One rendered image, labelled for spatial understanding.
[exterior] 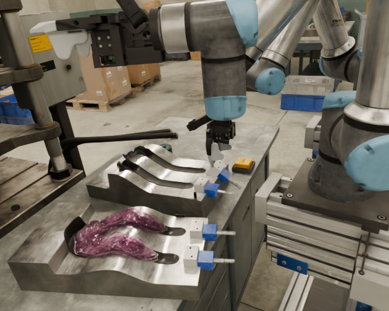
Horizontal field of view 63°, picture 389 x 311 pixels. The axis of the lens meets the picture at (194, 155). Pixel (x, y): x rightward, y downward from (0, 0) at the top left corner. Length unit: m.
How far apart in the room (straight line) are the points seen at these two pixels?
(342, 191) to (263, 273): 1.29
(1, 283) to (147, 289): 0.45
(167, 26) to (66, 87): 1.23
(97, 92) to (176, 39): 4.62
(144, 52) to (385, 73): 0.38
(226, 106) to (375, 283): 0.46
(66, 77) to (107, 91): 3.31
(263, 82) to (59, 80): 1.07
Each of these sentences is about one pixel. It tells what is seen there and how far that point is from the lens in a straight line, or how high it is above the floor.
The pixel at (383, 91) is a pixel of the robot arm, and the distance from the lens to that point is 0.58.
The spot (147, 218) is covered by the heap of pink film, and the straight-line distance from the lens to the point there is 0.97.
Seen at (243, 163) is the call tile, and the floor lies 0.84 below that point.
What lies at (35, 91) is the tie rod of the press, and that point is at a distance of 1.44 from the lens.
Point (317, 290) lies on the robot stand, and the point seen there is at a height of 0.21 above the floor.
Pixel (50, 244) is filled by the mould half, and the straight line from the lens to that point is 0.99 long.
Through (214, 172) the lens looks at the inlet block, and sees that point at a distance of 1.14.
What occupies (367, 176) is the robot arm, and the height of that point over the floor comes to 1.18.
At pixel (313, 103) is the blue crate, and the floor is 0.11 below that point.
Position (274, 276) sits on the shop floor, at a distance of 2.00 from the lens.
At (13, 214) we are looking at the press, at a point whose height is 0.78.
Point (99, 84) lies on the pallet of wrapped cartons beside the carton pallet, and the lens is 5.04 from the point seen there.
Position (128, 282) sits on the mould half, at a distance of 0.88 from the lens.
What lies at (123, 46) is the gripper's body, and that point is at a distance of 0.56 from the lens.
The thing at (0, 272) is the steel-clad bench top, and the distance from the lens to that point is 1.16.
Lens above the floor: 1.49
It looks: 27 degrees down
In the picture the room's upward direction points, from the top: 6 degrees counter-clockwise
